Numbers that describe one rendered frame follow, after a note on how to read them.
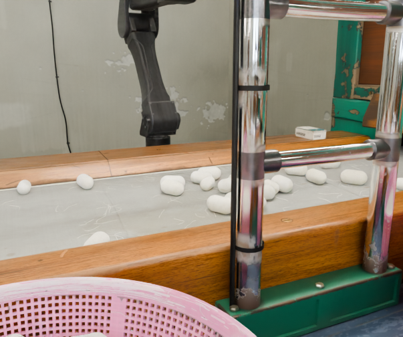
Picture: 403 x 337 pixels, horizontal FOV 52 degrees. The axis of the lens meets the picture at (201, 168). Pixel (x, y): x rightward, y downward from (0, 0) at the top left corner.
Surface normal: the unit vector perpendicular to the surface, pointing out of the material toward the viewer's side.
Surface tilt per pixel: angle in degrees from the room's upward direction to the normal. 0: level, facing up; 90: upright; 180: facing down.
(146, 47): 61
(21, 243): 0
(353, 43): 90
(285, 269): 90
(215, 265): 90
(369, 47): 90
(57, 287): 75
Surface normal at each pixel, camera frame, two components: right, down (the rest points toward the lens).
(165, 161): 0.29, -0.53
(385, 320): 0.00, -0.97
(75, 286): 0.00, -0.02
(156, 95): 0.42, -0.29
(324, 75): -0.88, 0.12
